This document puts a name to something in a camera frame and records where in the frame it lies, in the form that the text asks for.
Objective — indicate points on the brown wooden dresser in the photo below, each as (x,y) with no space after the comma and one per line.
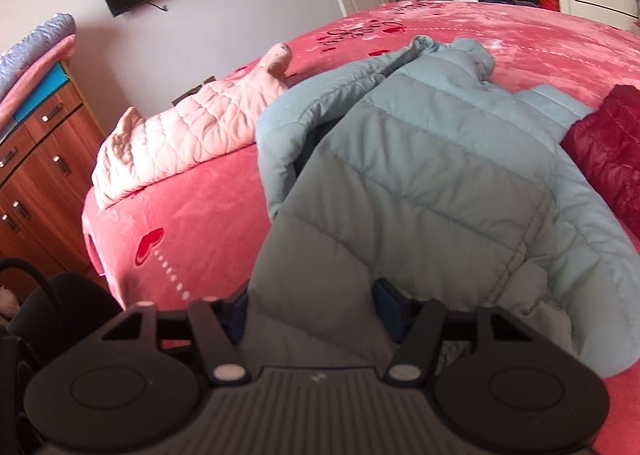
(46,164)

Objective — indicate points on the dark red puffer jacket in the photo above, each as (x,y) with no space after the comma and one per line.
(606,148)

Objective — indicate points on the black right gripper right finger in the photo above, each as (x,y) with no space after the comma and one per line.
(414,326)

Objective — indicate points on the folded bedding on dresser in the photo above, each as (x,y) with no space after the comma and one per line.
(26,63)

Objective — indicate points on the pink quilted jacket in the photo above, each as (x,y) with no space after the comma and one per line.
(216,120)

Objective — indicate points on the light blue puffer jacket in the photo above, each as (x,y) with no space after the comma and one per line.
(416,168)

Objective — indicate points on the pink plush bed cover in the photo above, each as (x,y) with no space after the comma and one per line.
(199,233)

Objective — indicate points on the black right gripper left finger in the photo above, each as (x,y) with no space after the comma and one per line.
(222,362)

